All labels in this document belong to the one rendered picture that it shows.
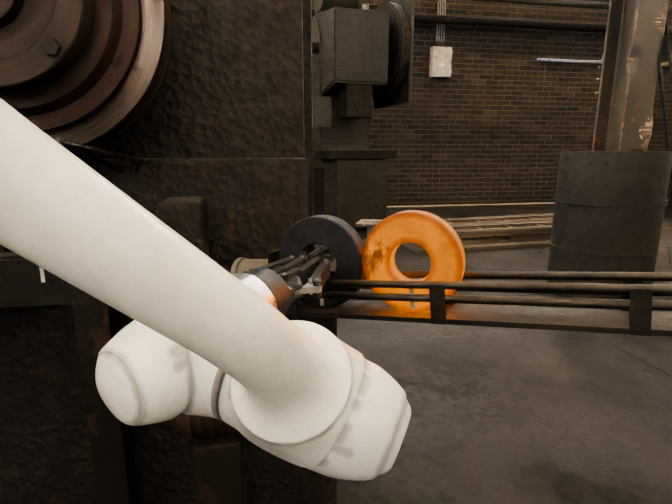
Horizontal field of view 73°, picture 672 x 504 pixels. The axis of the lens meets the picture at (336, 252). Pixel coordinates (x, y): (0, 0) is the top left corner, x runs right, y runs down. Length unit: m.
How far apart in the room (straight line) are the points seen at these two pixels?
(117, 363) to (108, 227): 0.21
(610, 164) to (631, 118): 1.66
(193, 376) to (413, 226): 0.38
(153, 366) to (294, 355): 0.16
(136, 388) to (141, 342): 0.04
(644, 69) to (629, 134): 0.51
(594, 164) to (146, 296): 2.82
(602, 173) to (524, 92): 5.36
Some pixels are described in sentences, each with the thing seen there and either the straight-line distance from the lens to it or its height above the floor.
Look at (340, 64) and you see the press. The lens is 5.03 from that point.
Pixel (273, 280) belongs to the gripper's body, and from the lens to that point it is 0.59.
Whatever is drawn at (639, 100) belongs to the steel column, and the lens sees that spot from 4.63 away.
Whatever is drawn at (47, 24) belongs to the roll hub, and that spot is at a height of 1.06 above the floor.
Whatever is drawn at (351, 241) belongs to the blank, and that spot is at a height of 0.75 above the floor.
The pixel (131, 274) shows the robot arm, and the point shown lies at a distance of 0.27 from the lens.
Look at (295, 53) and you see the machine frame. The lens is 1.03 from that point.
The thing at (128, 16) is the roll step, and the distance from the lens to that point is 0.88.
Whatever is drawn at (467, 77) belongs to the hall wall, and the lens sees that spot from 7.78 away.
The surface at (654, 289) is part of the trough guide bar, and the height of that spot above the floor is 0.73.
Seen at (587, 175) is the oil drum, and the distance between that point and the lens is 2.99.
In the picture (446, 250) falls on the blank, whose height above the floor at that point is 0.75.
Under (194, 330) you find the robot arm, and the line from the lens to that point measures 0.28.
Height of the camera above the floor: 0.89
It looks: 13 degrees down
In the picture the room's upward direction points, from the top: straight up
